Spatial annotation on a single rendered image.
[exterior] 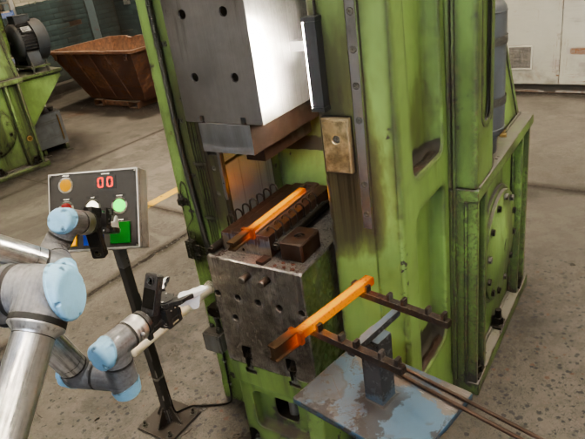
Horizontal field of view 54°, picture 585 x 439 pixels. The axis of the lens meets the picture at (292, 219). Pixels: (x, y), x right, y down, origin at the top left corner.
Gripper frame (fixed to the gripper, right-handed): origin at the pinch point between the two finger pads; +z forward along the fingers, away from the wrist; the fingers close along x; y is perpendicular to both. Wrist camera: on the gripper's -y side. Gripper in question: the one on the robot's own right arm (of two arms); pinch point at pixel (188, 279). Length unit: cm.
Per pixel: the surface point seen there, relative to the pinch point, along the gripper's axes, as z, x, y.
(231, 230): 32.6, -9.4, 2.0
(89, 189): 18, -58, -14
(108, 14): 658, -761, -6
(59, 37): 549, -769, 14
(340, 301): 12.5, 42.6, 5.5
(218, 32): 31, 2, -63
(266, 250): 30.7, 6.0, 6.0
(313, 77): 41, 25, -48
